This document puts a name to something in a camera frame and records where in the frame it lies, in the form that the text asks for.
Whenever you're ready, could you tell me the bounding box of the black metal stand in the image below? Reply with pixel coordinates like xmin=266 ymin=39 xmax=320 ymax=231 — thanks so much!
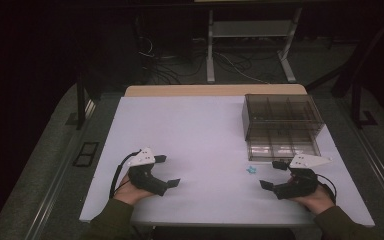
xmin=304 ymin=8 xmax=384 ymax=130
xmin=64 ymin=74 xmax=97 ymax=131

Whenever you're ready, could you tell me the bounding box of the white metal table frame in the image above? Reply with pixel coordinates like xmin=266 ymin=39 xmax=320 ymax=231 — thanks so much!
xmin=205 ymin=7 xmax=304 ymax=84

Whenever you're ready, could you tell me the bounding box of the person's right hand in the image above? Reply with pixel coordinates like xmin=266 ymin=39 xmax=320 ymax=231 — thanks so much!
xmin=287 ymin=175 xmax=336 ymax=216

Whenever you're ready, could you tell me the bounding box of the person's left hand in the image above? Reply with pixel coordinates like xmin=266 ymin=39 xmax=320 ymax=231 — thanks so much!
xmin=112 ymin=173 xmax=156 ymax=207

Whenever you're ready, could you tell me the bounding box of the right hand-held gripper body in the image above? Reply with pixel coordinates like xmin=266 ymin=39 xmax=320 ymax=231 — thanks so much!
xmin=272 ymin=153 xmax=333 ymax=201

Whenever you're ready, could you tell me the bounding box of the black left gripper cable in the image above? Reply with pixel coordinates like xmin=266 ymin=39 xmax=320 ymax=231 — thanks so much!
xmin=108 ymin=150 xmax=142 ymax=200

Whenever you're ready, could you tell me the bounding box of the metal floor rail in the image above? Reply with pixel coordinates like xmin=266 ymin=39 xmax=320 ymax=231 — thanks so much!
xmin=339 ymin=99 xmax=384 ymax=214
xmin=24 ymin=99 xmax=97 ymax=240

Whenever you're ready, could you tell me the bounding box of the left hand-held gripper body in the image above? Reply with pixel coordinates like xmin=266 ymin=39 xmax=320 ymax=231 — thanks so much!
xmin=126 ymin=147 xmax=168 ymax=197

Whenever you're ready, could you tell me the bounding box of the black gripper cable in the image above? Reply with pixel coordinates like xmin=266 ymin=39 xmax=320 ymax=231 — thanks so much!
xmin=315 ymin=173 xmax=338 ymax=205
xmin=108 ymin=150 xmax=142 ymax=200

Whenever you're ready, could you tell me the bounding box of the tangle of floor cables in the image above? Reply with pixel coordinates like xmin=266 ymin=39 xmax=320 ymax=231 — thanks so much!
xmin=137 ymin=35 xmax=271 ymax=85

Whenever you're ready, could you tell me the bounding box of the transparent grey drawer organiser box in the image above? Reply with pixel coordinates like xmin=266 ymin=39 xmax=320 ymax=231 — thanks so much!
xmin=241 ymin=93 xmax=326 ymax=163

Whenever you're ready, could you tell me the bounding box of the black rectangular floor frame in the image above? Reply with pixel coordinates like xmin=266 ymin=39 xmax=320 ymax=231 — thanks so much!
xmin=72 ymin=141 xmax=100 ymax=168

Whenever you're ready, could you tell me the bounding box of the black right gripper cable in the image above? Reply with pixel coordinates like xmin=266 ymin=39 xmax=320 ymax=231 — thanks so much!
xmin=315 ymin=173 xmax=338 ymax=205

